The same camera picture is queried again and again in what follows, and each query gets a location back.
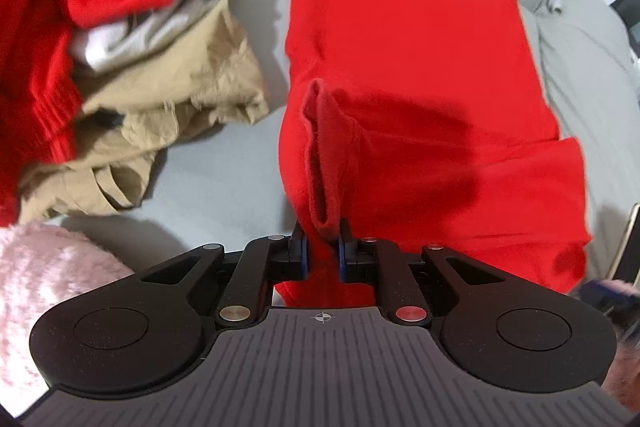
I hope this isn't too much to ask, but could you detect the pink fluffy clothing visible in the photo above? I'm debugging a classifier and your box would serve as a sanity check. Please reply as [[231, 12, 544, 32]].
[[0, 222, 136, 390]]

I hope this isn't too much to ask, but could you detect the smartphone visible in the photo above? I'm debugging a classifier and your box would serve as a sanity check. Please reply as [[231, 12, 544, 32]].
[[611, 203, 640, 283]]

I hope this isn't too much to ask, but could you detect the khaki garment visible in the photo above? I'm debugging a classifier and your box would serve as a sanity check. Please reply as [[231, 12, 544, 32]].
[[17, 0, 271, 225]]

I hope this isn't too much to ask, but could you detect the white satin garment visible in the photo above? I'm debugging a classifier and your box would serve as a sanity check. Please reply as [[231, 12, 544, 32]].
[[70, 0, 238, 75]]

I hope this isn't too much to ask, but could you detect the red cartoon print t-shirt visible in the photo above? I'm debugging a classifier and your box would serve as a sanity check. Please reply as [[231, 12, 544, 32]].
[[274, 0, 593, 310]]

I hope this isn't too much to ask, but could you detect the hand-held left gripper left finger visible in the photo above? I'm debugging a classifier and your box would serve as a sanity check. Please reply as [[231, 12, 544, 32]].
[[134, 221, 307, 327]]

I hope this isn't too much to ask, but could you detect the grey fabric cushion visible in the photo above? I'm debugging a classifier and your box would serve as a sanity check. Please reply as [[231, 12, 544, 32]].
[[532, 0, 640, 288]]

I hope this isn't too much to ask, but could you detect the black cabinet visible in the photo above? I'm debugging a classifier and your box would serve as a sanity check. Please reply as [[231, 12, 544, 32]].
[[612, 0, 640, 58]]

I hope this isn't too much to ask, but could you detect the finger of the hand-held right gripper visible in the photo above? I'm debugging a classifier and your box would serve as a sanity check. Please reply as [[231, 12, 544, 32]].
[[575, 281, 640, 323]]

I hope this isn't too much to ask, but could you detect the light grey sofa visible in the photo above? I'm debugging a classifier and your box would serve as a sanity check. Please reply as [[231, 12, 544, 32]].
[[0, 0, 578, 258]]

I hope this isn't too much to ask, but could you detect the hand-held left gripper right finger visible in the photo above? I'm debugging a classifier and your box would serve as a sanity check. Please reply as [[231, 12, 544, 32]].
[[338, 219, 509, 327]]

